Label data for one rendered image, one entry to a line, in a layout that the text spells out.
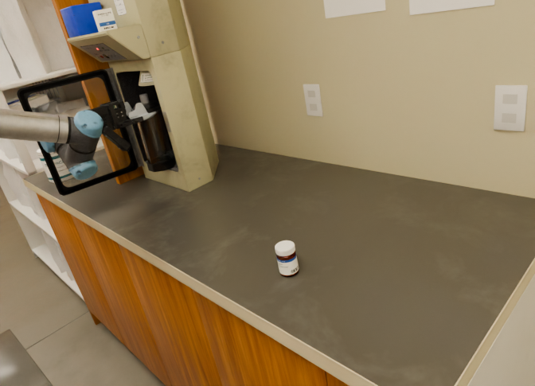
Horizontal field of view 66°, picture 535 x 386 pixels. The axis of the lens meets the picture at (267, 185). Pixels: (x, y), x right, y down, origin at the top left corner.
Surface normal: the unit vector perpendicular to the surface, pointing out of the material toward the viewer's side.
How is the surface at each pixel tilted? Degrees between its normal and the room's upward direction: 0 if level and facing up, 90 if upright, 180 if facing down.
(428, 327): 0
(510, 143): 90
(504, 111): 90
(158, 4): 90
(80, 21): 90
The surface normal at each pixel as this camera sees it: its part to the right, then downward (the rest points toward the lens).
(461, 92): -0.70, 0.40
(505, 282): -0.18, -0.90
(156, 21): 0.69, 0.18
